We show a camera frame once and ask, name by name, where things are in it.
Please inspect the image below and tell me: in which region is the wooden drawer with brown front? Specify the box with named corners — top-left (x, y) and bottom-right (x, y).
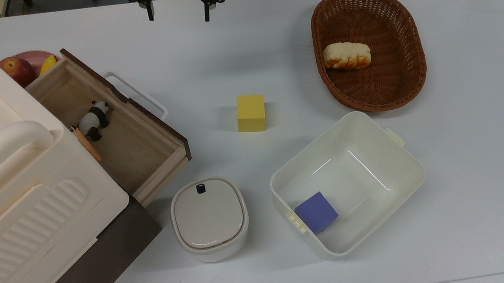
top-left (22, 38), bottom-right (196, 218)

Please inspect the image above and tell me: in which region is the yellow foam block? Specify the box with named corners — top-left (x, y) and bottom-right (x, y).
top-left (235, 93), bottom-right (268, 134)

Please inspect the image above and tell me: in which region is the panda toy figure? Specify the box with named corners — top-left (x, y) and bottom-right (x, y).
top-left (76, 99), bottom-right (113, 143)

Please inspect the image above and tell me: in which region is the yellow banana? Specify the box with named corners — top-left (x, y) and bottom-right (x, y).
top-left (37, 54), bottom-right (59, 77)

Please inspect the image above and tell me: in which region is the pink plate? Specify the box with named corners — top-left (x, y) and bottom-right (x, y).
top-left (13, 49), bottom-right (62, 80)

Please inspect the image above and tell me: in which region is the brown pencil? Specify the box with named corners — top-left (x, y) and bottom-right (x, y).
top-left (70, 123), bottom-right (104, 165)

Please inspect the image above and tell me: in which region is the red apple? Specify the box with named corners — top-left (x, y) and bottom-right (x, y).
top-left (0, 55), bottom-right (37, 90)

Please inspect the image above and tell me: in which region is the bread loaf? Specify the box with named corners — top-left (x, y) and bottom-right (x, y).
top-left (322, 40), bottom-right (373, 73)

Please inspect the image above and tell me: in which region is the small white lidded trash can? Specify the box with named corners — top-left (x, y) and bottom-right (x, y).
top-left (167, 174), bottom-right (253, 266)

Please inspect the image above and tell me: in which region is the brown wicker basket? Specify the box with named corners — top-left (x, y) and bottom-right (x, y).
top-left (309, 0), bottom-right (430, 117)

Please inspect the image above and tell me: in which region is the purple cube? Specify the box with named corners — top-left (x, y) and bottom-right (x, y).
top-left (293, 190), bottom-right (340, 236)

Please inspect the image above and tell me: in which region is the large cream plastic storage box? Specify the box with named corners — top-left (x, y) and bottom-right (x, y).
top-left (0, 10), bottom-right (137, 283)

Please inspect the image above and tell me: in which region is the dark brown cabinet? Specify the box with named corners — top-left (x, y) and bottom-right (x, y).
top-left (0, 194), bottom-right (168, 283)

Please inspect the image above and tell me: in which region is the white plastic bin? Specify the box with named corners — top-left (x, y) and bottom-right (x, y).
top-left (264, 105), bottom-right (433, 263)

